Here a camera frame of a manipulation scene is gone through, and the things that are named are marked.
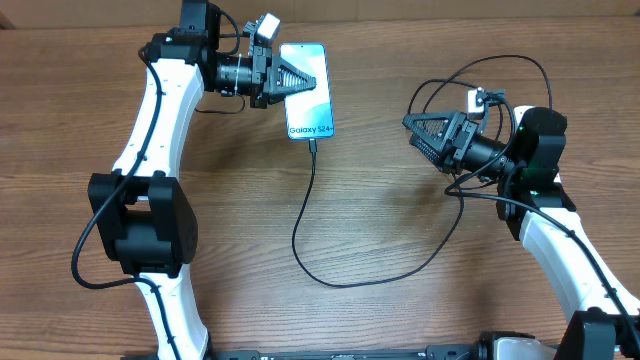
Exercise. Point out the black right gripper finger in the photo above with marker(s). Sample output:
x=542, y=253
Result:
x=437, y=127
x=437, y=158

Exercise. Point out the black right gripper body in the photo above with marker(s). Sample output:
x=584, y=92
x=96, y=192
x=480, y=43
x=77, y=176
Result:
x=459, y=148

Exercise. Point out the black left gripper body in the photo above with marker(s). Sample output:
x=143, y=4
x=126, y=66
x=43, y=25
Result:
x=260, y=64

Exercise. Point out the Samsung Galaxy smartphone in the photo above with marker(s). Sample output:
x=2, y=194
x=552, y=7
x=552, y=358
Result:
x=309, y=114

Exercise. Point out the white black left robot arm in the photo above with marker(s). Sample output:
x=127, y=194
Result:
x=144, y=219

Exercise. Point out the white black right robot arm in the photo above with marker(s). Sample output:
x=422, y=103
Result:
x=602, y=315

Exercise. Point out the white power strip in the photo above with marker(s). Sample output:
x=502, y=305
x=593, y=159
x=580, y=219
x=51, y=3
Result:
x=519, y=112

